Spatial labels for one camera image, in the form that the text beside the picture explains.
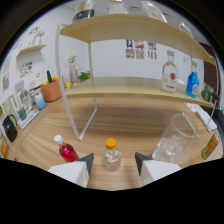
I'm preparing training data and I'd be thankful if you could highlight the green potted plant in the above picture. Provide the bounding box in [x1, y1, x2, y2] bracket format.
[78, 70, 92, 83]

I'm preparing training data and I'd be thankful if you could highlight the blue liquid bottle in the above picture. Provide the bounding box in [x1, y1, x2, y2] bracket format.
[185, 61, 200, 98]

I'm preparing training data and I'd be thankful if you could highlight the yellow drink can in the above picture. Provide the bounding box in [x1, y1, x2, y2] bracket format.
[201, 130, 222, 161]

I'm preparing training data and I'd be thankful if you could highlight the orange printed menu sheet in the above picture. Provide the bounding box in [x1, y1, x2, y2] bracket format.
[186, 102, 204, 113]

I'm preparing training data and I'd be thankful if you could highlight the white frame wooden two-tier shelf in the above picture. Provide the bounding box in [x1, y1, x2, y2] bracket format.
[54, 13, 217, 142]

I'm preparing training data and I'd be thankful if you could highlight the clear bottle with orange cap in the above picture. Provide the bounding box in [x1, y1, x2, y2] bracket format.
[102, 137, 123, 172]

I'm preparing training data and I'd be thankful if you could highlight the white figure on wall shelf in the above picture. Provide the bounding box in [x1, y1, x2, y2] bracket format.
[29, 28, 46, 47]

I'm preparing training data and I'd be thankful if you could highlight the light blue cup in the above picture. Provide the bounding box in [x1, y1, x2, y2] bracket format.
[34, 92, 47, 110]

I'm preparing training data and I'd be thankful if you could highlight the glass jar with wooden lid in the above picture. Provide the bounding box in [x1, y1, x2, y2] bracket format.
[107, 0, 128, 15]

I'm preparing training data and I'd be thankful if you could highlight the blue wall poster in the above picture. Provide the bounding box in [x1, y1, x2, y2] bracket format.
[125, 39, 135, 60]

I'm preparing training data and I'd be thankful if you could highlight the clear bottle with green cap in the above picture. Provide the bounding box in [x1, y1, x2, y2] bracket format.
[178, 19, 194, 38]

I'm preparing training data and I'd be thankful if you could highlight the white picture frame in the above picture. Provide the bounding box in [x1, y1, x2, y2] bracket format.
[17, 89, 33, 113]

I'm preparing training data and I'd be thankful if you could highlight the wooden wall shelf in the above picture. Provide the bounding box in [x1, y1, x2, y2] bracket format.
[15, 44, 48, 59]

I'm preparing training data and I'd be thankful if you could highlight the clear bottle with red label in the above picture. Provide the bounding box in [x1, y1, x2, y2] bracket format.
[160, 50, 179, 94]

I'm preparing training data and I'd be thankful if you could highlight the clear glass cup with ice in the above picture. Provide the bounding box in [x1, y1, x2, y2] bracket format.
[151, 113, 200, 164]

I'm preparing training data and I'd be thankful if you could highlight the large white bottle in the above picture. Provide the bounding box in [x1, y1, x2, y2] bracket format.
[140, 0, 168, 24]

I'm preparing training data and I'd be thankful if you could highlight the black and white can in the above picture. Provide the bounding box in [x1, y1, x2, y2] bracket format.
[72, 0, 96, 24]

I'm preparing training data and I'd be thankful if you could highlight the white tray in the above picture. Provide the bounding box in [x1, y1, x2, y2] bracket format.
[16, 109, 40, 130]

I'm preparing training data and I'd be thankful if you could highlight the teal cup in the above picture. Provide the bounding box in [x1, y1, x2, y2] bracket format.
[17, 106, 28, 121]

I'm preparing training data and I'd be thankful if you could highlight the small red liquid bottle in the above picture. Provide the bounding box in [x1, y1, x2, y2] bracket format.
[53, 134, 80, 164]

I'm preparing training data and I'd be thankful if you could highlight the multicolour wall poster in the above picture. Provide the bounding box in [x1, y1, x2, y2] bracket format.
[147, 41, 158, 60]

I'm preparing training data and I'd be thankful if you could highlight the dark wooden muddler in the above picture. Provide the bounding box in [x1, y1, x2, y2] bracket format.
[209, 91, 221, 102]

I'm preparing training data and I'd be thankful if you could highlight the black kettle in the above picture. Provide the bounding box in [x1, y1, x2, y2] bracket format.
[1, 114, 19, 143]

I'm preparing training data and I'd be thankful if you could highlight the white flower in vase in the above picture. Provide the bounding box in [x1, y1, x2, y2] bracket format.
[67, 52, 78, 72]

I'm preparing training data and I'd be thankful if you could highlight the orange storage basket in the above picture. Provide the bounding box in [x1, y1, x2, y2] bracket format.
[40, 79, 63, 103]

